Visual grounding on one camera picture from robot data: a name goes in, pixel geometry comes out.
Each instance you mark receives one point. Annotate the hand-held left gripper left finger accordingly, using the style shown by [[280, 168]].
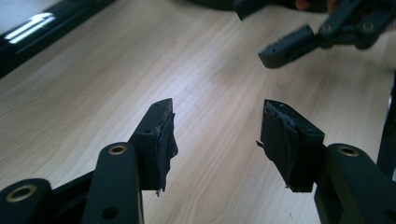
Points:
[[155, 146]]

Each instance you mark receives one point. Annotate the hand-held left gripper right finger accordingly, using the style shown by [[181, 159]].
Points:
[[289, 146]]

